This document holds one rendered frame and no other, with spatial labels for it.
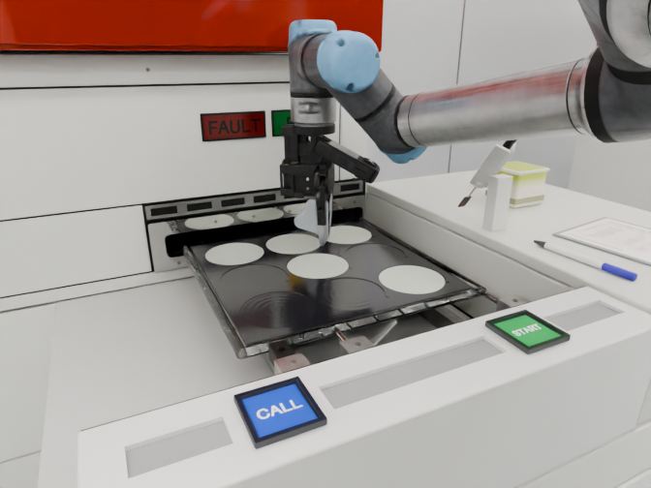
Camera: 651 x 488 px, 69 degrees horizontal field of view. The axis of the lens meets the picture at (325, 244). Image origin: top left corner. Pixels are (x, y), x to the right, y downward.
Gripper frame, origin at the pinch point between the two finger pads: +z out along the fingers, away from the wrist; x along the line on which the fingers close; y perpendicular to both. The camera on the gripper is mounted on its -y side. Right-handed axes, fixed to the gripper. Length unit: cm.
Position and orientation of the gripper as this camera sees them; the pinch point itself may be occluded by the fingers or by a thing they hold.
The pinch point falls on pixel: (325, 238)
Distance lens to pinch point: 84.7
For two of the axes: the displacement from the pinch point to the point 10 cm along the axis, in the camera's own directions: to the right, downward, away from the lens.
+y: -9.8, -0.6, 1.6
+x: -1.8, 3.6, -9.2
